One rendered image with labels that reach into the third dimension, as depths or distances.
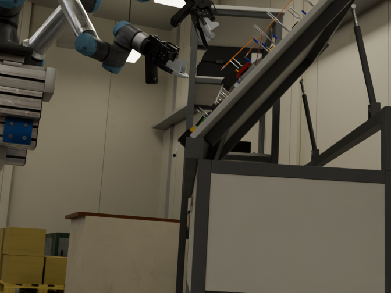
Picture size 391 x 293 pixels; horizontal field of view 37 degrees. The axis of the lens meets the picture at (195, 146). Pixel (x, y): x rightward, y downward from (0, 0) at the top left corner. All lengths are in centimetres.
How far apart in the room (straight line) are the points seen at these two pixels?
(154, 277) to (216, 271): 342
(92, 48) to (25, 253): 448
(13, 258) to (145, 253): 180
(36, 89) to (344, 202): 106
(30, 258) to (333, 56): 384
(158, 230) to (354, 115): 224
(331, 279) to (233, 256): 29
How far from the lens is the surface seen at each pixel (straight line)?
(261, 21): 336
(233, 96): 178
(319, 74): 659
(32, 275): 643
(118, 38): 222
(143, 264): 509
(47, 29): 259
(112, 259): 502
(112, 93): 1173
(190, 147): 174
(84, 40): 213
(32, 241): 642
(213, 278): 172
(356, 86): 597
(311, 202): 176
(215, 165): 173
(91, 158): 1140
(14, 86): 203
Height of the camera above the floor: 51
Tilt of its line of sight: 11 degrees up
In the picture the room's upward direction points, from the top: 3 degrees clockwise
